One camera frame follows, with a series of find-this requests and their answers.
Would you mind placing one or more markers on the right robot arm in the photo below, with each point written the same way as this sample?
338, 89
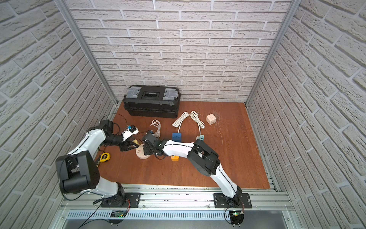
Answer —
202, 157

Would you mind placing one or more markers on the yellow tape measure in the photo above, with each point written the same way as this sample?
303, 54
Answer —
104, 157

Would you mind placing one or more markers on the dark blue adapter plug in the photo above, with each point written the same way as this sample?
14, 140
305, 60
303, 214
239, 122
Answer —
176, 137

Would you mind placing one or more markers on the aluminium rail frame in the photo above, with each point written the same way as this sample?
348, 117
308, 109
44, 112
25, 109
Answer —
263, 208

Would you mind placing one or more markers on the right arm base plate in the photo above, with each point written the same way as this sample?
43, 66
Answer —
223, 202

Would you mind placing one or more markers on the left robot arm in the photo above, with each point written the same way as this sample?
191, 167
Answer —
77, 171

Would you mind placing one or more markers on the orange power strip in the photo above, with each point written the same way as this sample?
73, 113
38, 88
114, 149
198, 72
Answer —
175, 158

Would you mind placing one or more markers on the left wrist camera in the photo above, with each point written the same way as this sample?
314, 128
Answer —
129, 131

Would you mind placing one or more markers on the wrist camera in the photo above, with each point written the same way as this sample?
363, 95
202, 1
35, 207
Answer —
129, 131
149, 137

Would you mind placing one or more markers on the black plastic toolbox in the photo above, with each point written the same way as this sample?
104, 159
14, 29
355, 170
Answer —
152, 101

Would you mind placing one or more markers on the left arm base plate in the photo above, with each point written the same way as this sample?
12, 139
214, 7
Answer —
128, 200

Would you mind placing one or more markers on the round pink power socket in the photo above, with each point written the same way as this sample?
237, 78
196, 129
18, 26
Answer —
140, 152

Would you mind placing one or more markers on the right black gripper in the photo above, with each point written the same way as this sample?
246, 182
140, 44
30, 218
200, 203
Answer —
147, 150

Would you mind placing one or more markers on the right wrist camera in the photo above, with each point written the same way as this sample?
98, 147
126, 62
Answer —
149, 137

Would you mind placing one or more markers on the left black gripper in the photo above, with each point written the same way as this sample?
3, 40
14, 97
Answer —
126, 144

